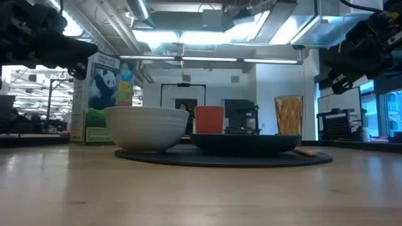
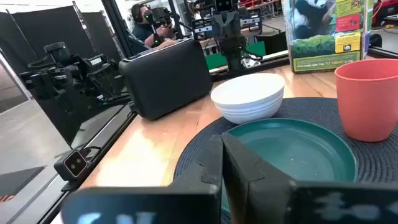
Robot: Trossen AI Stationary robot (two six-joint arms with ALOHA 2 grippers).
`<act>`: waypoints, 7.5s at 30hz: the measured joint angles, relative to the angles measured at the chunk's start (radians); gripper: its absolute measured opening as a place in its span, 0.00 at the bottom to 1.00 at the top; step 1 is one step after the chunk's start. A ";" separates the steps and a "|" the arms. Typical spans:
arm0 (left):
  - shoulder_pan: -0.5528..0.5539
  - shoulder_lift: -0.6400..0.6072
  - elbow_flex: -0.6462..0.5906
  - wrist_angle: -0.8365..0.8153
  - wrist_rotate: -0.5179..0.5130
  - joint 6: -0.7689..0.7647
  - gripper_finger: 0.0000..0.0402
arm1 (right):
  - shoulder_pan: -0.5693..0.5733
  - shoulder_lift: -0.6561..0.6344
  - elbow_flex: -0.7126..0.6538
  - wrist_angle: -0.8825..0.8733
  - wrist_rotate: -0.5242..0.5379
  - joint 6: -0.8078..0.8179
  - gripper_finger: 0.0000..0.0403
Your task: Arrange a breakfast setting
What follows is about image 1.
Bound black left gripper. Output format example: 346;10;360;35
0;0;99;80

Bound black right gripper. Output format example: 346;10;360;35
323;0;402;95

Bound panda cereal box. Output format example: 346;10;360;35
70;51;136;146

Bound white ribbed bowl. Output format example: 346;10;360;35
104;105;190;154

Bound dark teal plate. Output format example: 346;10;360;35
190;133;302;157

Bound white board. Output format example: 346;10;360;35
317;86;362;114

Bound black perforated crate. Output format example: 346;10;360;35
316;108;367;141

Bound tall amber glass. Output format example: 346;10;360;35
274;95;304;136

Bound black monitor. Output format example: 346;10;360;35
0;95;16;126

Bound black coffee machine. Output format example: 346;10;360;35
224;99;262;135

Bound person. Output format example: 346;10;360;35
178;102;195;136

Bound long ceiling light bar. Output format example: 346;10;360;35
118;55;304;65

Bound orange cup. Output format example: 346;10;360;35
193;105;225;135

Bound round dark placemat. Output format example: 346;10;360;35
114;146;334;168

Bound silver ventilation duct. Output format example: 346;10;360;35
124;0;155;30

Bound spoon with wooden handle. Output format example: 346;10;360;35
293;146;318;158

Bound black door frame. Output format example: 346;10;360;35
160;82;207;108

